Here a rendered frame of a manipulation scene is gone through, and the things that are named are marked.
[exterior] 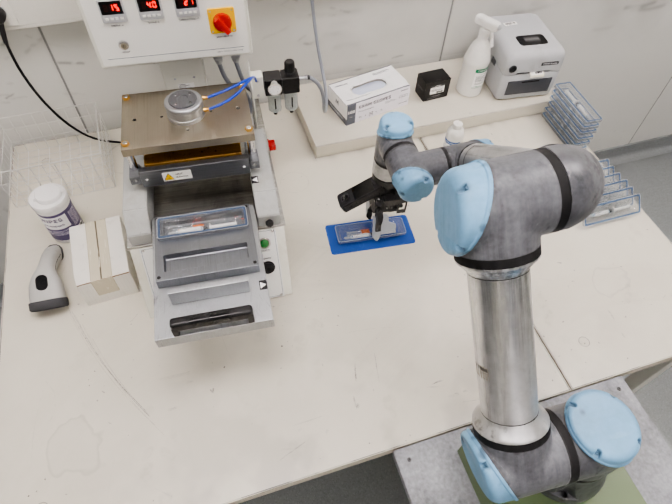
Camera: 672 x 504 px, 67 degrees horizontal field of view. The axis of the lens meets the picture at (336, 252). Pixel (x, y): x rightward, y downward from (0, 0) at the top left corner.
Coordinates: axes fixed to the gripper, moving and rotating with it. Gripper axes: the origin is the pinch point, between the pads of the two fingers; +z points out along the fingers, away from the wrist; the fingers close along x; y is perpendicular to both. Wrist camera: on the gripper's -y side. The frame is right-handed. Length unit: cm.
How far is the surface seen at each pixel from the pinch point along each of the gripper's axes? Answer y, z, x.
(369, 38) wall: 15, -13, 66
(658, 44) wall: 142, 8, 79
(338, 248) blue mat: -9.2, 3.3, -3.1
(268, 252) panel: -27.7, -8.4, -9.9
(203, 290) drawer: -41, -21, -26
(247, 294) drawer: -33.3, -18.3, -26.5
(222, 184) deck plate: -36.2, -14.3, 7.7
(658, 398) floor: 110, 77, -39
